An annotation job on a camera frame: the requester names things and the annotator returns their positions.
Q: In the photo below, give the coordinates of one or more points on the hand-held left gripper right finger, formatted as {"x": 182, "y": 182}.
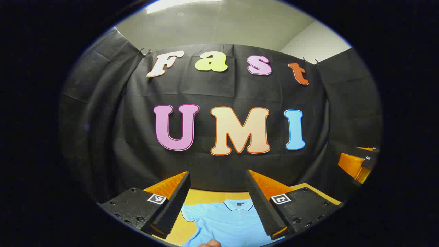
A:
{"x": 259, "y": 202}

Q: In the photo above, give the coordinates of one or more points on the light blue polo T-shirt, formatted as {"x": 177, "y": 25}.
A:
{"x": 229, "y": 223}

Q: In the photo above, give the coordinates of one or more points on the black backdrop cloth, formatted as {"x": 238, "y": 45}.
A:
{"x": 205, "y": 89}

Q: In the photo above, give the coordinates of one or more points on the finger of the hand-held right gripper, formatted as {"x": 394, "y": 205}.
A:
{"x": 353, "y": 164}

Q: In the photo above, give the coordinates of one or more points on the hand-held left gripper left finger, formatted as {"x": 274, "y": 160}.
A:
{"x": 175, "y": 206}

